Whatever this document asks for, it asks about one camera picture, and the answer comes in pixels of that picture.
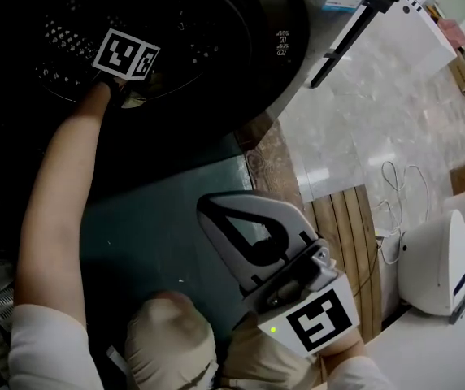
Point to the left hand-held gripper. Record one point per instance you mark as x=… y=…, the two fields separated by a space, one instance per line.
x=124 y=53

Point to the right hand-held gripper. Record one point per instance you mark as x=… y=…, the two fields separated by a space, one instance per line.
x=318 y=319

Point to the beige clothes item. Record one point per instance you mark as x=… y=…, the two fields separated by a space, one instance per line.
x=135 y=102

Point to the dark drum washing machine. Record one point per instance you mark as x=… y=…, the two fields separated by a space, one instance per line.
x=236 y=35

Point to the person's left forearm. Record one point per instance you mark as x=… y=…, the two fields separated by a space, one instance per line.
x=57 y=201

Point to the person's right forearm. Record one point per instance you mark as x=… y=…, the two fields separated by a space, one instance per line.
x=348 y=345

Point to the wooden slat panel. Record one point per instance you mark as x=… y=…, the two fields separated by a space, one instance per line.
x=346 y=250

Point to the person's right leg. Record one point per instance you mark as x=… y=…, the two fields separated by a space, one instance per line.
x=265 y=360

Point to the person's leg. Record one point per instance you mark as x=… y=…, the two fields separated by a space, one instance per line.
x=167 y=339
x=265 y=360

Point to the person's left leg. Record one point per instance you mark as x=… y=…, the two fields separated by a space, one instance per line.
x=167 y=339

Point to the person's right white sleeve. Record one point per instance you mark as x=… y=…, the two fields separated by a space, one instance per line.
x=362 y=374

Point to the person's white sleeve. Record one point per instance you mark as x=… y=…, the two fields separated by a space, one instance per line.
x=49 y=352
x=362 y=374

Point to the large rounded white appliance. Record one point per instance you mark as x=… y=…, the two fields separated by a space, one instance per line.
x=431 y=262

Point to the person's left white sleeve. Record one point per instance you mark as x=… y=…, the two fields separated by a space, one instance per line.
x=49 y=352

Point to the white cabinet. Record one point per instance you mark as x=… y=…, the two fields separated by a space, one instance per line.
x=423 y=27

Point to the pink cloth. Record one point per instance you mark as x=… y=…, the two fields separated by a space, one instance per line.
x=452 y=31

